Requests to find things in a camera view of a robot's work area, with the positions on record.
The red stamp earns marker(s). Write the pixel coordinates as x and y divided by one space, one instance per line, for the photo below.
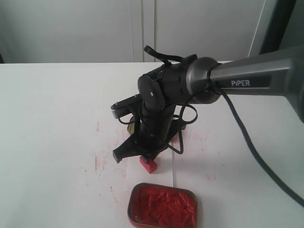
150 166

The white cabinet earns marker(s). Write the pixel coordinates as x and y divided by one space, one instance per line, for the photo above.
62 31

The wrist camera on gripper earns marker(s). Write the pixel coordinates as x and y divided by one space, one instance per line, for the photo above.
127 106

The red ink pad tin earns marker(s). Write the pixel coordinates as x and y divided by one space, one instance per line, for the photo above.
159 206

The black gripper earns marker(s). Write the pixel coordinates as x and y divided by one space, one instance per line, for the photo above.
150 139

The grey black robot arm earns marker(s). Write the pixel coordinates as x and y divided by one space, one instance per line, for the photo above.
193 80

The gold tin lid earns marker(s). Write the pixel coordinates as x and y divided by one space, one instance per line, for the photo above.
131 127

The dark vertical post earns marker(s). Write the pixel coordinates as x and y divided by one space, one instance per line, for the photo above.
277 26

